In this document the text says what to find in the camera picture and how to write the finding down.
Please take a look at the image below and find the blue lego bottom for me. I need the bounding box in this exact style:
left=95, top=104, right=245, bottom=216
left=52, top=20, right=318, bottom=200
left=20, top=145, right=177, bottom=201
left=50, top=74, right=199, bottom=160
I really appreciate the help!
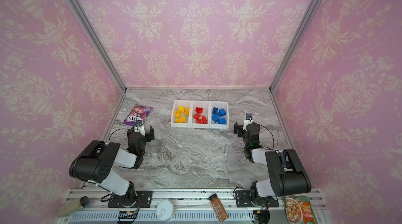
left=212, top=107, right=218, bottom=115

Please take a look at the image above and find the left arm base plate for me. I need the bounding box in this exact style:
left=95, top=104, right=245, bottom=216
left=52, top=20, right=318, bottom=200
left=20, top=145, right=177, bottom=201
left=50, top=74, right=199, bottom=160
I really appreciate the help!
left=107, top=191, right=153, bottom=208

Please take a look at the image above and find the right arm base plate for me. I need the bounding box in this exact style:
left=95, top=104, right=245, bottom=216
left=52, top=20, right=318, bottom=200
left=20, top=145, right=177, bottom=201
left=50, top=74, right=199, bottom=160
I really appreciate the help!
left=233, top=190, right=280, bottom=208

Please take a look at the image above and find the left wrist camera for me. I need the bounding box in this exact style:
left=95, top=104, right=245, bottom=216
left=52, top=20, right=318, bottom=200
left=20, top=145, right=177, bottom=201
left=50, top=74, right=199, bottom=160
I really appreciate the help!
left=134, top=119, right=146, bottom=136

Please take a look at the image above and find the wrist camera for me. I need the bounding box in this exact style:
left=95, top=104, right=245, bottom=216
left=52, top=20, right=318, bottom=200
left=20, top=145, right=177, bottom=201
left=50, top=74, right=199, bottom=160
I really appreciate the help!
left=243, top=113, right=253, bottom=130
left=134, top=119, right=146, bottom=136

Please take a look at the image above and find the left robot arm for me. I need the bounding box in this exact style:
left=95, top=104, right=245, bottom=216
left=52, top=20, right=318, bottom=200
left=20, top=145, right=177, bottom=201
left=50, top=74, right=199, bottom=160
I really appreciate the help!
left=69, top=126, right=155, bottom=209

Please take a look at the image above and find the white bin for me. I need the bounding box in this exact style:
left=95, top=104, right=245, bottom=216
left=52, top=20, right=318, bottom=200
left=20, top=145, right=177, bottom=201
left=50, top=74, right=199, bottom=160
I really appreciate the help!
left=190, top=100, right=210, bottom=129
left=208, top=101, right=229, bottom=130
left=170, top=100, right=192, bottom=128

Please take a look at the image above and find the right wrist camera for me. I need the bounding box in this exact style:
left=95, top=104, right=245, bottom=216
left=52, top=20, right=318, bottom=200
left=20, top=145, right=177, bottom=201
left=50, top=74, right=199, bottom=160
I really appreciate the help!
left=243, top=113, right=253, bottom=130

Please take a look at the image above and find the white round disc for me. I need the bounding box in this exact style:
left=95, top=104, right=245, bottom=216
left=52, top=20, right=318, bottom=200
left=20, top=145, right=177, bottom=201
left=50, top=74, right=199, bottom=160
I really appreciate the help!
left=156, top=200, right=175, bottom=221

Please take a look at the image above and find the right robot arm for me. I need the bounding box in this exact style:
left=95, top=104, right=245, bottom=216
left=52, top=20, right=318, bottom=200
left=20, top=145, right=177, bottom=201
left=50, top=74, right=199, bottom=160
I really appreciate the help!
left=233, top=119, right=312, bottom=206

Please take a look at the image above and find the spice jar brown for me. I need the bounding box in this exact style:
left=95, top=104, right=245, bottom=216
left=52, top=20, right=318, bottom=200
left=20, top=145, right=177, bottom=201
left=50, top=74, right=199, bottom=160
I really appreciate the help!
left=208, top=194, right=229, bottom=222

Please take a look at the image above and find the blue lego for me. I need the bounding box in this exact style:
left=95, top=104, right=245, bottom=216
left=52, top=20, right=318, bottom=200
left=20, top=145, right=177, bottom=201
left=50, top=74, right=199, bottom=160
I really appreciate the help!
left=212, top=107, right=218, bottom=115
left=211, top=115, right=219, bottom=123
left=218, top=108, right=226, bottom=117

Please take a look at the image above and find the blue long lego brick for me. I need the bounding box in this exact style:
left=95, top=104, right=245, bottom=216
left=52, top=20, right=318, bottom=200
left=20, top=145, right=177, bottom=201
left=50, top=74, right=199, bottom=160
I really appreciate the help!
left=218, top=118, right=226, bottom=125

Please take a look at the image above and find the green food packet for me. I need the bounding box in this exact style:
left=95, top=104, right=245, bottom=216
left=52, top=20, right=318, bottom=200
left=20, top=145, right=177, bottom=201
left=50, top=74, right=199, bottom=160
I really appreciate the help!
left=285, top=195, right=317, bottom=224

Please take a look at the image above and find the purple candy bag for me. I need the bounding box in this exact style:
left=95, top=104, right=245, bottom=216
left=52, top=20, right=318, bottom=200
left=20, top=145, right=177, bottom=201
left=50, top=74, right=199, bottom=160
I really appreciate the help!
left=123, top=104, right=153, bottom=127

